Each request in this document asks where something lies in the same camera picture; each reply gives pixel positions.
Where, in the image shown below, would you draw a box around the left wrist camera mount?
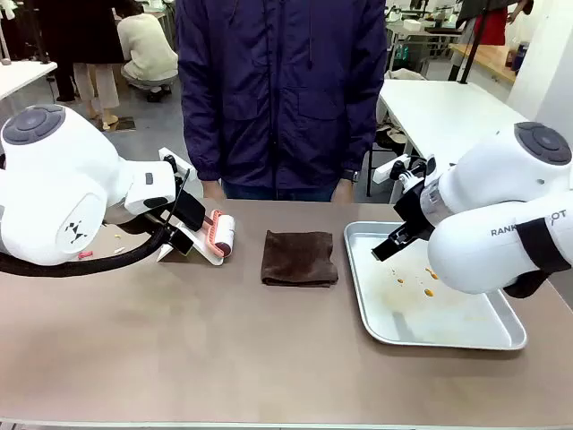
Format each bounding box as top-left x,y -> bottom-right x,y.
158,147 -> 192,183

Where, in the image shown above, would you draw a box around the person right hand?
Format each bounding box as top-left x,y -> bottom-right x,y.
201,178 -> 227,202

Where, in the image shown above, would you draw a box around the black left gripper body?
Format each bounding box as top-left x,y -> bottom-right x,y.
141,204 -> 176,237

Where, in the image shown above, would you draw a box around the person left forearm purple sleeve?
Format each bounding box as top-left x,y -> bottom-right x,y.
339,89 -> 389,180

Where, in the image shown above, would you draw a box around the large white table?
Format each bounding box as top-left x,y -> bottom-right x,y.
378,79 -> 523,205

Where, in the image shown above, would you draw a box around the purple zip jacket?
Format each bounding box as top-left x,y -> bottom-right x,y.
175,0 -> 389,189

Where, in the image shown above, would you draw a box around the slanted black pole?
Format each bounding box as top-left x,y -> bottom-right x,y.
459,8 -> 483,84

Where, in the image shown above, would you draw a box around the brown cloth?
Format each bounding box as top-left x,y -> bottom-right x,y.
261,229 -> 339,288

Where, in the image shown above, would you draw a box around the small white table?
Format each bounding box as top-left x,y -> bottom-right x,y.
0,60 -> 58,100

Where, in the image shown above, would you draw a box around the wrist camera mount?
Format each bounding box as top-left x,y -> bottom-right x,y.
158,147 -> 192,183
373,153 -> 438,189

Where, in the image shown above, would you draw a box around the person dark coat beige trousers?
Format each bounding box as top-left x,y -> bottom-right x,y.
35,0 -> 131,131

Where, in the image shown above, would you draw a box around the person right forearm purple sleeve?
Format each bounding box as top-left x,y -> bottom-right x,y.
178,89 -> 223,183

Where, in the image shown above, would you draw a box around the wooden table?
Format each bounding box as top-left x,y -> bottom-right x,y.
449,42 -> 518,84

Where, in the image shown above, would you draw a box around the person in red top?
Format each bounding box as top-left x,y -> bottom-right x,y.
456,0 -> 516,48

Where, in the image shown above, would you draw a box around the cluttered grey workbench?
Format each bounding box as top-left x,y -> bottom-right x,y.
387,8 -> 466,73

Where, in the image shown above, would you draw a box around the white folded roller stand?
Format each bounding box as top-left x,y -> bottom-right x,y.
156,226 -> 225,268

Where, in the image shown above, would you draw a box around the metal tray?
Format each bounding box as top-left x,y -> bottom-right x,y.
343,220 -> 528,351

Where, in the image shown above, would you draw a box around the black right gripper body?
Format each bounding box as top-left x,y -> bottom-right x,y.
392,181 -> 442,237

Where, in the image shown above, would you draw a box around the person left hand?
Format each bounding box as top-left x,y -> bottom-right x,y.
333,176 -> 357,202

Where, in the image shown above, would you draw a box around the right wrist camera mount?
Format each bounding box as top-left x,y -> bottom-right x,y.
373,153 -> 438,189

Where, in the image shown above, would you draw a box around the crouching person cream sweater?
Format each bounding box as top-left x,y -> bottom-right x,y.
116,12 -> 179,102

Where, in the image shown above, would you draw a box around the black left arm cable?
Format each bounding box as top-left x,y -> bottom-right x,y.
0,226 -> 174,279

